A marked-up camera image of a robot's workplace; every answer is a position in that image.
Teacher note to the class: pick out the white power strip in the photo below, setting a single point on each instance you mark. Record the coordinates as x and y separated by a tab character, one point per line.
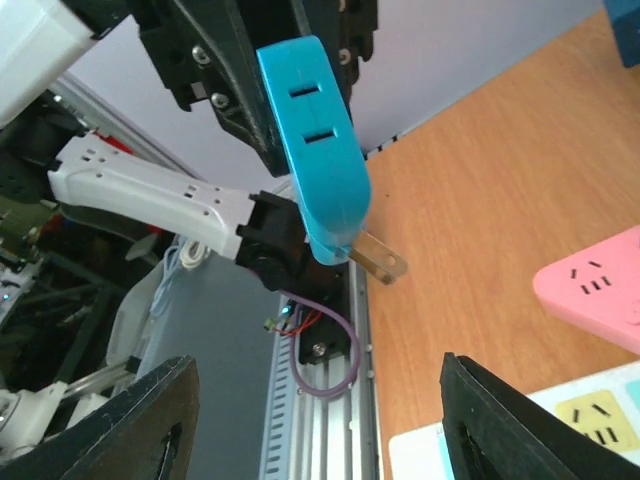
583	429

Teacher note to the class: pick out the blue cube adapter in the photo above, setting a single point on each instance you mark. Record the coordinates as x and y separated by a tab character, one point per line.
623	16

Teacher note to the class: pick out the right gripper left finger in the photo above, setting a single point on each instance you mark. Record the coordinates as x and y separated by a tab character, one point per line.
145	432

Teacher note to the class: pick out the blue slotted cable duct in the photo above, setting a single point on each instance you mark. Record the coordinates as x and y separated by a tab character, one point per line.
277	431

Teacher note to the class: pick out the left small circuit board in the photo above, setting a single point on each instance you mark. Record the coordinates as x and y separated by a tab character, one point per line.
281	322

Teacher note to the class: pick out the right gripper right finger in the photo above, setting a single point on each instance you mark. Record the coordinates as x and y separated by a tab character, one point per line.
493	431

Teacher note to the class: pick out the teal oval plug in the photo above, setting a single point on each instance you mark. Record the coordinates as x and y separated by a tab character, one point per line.
330	179

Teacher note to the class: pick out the pink triangular socket adapter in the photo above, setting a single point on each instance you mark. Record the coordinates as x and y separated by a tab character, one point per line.
597	289

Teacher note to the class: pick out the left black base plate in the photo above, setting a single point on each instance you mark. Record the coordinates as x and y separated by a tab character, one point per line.
326	339

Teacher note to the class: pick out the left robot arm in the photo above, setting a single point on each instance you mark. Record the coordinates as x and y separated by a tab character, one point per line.
54	152

